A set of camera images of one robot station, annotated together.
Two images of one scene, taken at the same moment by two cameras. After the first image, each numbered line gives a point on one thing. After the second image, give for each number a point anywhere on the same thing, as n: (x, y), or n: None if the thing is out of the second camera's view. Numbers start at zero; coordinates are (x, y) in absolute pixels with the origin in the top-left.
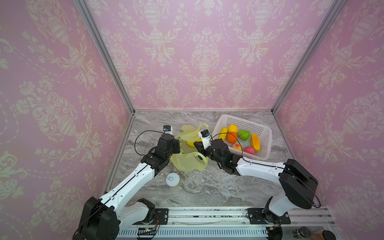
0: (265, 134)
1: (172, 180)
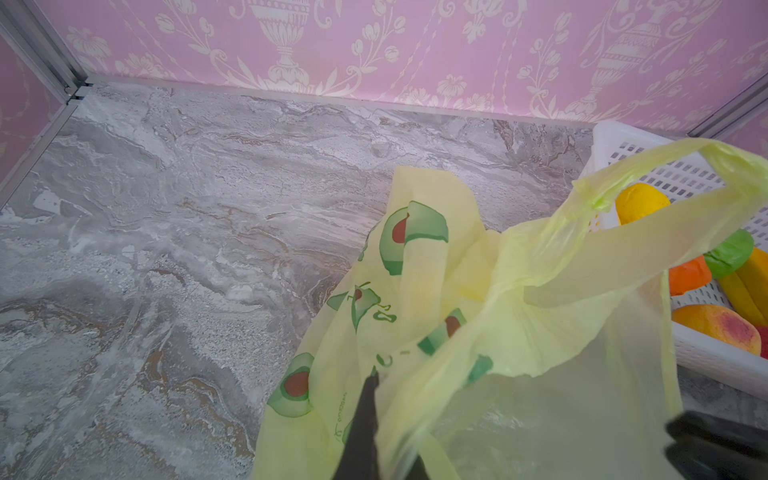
0: (688, 186)
1: None
